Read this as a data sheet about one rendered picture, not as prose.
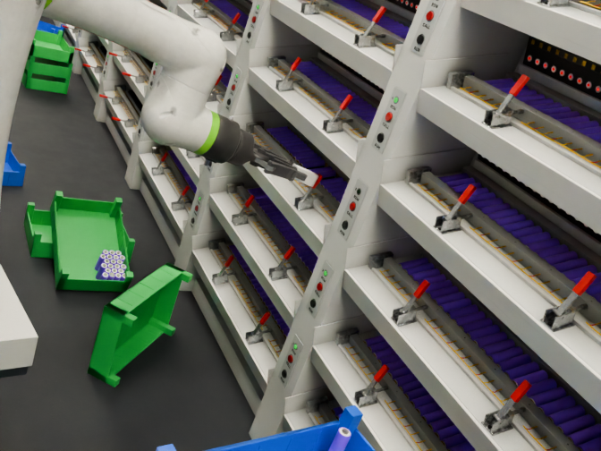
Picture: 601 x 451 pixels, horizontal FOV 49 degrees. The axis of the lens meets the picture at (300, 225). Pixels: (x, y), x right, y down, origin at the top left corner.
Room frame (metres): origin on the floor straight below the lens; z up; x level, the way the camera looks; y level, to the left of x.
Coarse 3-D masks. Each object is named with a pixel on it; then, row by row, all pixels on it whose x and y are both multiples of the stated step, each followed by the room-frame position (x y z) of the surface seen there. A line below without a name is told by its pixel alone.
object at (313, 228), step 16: (272, 112) 1.86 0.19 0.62; (256, 176) 1.62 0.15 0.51; (272, 176) 1.57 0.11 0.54; (272, 192) 1.53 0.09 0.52; (288, 192) 1.50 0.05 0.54; (288, 208) 1.45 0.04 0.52; (320, 208) 1.45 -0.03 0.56; (304, 224) 1.38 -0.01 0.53; (320, 224) 1.38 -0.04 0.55; (304, 240) 1.38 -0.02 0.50; (320, 240) 1.31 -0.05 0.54
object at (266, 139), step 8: (256, 128) 1.80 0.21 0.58; (256, 136) 1.77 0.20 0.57; (264, 136) 1.75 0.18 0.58; (272, 144) 1.71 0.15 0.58; (280, 152) 1.66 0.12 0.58; (288, 160) 1.62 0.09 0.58; (312, 192) 1.51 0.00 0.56; (320, 192) 1.48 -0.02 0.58; (328, 192) 1.48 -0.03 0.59; (320, 200) 1.48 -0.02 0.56; (328, 200) 1.44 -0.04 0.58; (336, 200) 1.45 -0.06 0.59; (328, 208) 1.45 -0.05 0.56; (336, 208) 1.41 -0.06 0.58
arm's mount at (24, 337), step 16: (0, 272) 1.08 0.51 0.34; (0, 288) 1.03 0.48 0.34; (0, 304) 0.98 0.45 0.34; (16, 304) 1.00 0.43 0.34; (0, 320) 0.94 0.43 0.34; (16, 320) 0.95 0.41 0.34; (0, 336) 0.90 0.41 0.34; (16, 336) 0.91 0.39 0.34; (32, 336) 0.93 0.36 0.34; (0, 352) 0.89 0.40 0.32; (16, 352) 0.91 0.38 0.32; (32, 352) 0.93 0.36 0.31; (0, 368) 0.90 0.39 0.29
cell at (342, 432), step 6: (342, 432) 0.72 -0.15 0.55; (348, 432) 0.72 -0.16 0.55; (336, 438) 0.72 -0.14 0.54; (342, 438) 0.71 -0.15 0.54; (348, 438) 0.72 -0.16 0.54; (336, 444) 0.72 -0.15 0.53; (342, 444) 0.71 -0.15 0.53; (330, 450) 0.72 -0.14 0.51; (336, 450) 0.71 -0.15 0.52; (342, 450) 0.72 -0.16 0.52
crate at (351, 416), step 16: (352, 416) 0.74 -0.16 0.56; (288, 432) 0.70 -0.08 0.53; (304, 432) 0.71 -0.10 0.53; (320, 432) 0.73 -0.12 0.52; (336, 432) 0.75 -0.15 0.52; (352, 432) 0.75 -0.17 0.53; (160, 448) 0.57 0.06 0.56; (224, 448) 0.63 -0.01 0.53; (240, 448) 0.64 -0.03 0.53; (256, 448) 0.66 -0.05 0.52; (272, 448) 0.68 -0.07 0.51; (288, 448) 0.70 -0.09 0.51; (304, 448) 0.72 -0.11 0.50; (320, 448) 0.74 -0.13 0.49; (352, 448) 0.75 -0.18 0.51; (368, 448) 0.73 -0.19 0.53
